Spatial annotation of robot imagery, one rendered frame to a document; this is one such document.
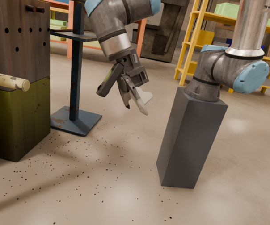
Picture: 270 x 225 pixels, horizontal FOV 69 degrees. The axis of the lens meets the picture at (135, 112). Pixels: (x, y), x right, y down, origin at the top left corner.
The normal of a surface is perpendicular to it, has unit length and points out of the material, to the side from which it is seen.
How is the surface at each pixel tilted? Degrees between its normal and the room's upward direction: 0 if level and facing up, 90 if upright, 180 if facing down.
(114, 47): 85
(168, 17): 90
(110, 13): 79
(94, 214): 0
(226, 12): 90
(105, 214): 0
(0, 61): 90
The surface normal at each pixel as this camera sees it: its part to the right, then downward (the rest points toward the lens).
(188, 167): 0.06, 0.44
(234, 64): -0.78, 0.34
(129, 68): 0.40, 0.15
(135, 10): 0.40, 0.59
